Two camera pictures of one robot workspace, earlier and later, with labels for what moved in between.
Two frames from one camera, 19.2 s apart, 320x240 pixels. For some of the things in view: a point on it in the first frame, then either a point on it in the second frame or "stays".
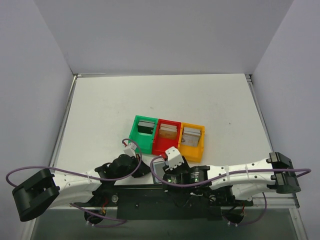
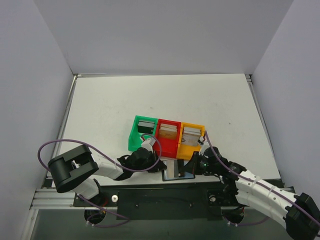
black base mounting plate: [153, 202] stays
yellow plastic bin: [192, 153] stays
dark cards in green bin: [146, 127] stays
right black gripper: [164, 178] → [195, 165]
